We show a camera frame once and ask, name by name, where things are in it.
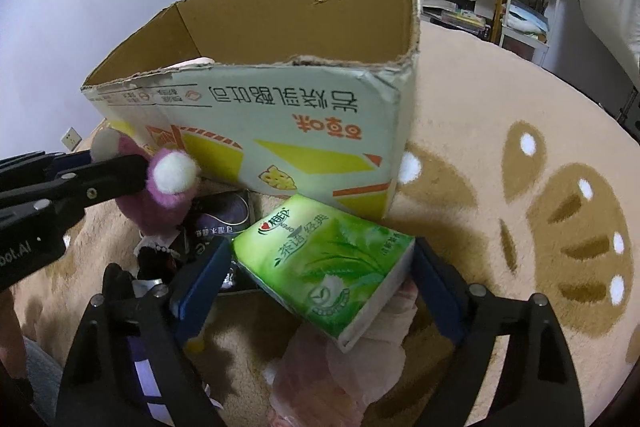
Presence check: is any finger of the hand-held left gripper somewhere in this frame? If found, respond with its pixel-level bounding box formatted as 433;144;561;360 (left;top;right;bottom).
0;150;96;188
0;155;152;228

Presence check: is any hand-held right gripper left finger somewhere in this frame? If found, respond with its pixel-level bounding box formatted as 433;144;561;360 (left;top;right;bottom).
55;237;233;427

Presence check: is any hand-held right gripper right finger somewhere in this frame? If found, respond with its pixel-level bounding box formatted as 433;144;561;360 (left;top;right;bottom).
411;236;587;427

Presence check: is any purple plush toy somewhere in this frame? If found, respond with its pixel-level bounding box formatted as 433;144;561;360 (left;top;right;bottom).
90;128;201;238

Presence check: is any green tissue pack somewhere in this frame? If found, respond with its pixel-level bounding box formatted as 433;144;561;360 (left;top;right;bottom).
231;193;417;354

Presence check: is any cardboard box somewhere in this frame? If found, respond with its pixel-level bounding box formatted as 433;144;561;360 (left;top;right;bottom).
81;0;422;222

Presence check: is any black doll with pearls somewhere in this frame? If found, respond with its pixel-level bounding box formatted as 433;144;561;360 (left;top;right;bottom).
132;229;193;285

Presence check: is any dark purple pouch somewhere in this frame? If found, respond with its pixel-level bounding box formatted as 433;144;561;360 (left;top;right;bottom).
191;188;255;239

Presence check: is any pink plastic bag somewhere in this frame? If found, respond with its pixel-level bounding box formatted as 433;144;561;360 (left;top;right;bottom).
269;279;420;427

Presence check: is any beige printed blanket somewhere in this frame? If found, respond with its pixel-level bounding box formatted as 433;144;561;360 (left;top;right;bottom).
10;21;640;427

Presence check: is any white rolling cart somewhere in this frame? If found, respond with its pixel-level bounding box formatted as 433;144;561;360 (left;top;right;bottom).
499;0;564;64

